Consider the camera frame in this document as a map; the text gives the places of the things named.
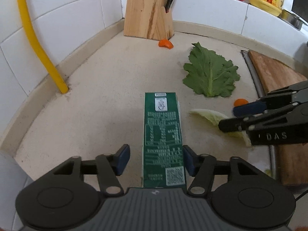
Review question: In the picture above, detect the orange carrot piece by block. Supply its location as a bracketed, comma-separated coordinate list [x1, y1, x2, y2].
[158, 39, 174, 49]

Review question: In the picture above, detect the green drink carton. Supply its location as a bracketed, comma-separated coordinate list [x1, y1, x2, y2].
[142, 92, 186, 189]

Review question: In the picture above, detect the wooden knife block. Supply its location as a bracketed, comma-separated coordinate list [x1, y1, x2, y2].
[124, 0, 174, 41]

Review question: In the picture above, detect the orange carrot chunk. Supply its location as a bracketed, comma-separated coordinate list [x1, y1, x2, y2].
[233, 98, 249, 107]

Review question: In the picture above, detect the yellow vertical pipe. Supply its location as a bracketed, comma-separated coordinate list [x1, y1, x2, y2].
[17, 0, 69, 94]

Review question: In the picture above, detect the steel pot on sill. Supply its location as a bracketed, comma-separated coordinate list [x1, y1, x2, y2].
[279, 9, 304, 31]

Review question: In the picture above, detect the pale cabbage leaf piece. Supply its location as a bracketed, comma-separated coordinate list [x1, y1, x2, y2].
[189, 109, 252, 148]

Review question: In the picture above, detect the wooden cutting board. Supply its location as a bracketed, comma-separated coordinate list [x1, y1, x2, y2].
[248, 50, 307, 190]

